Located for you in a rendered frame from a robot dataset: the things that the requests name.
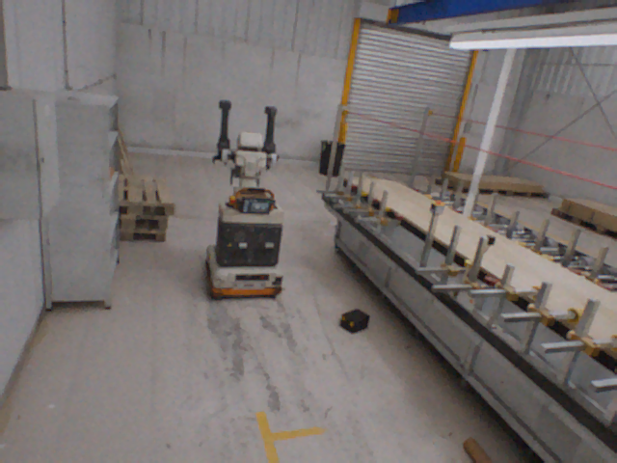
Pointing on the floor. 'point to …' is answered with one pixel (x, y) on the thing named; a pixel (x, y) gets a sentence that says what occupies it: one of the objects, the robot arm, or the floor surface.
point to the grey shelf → (83, 201)
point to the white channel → (511, 65)
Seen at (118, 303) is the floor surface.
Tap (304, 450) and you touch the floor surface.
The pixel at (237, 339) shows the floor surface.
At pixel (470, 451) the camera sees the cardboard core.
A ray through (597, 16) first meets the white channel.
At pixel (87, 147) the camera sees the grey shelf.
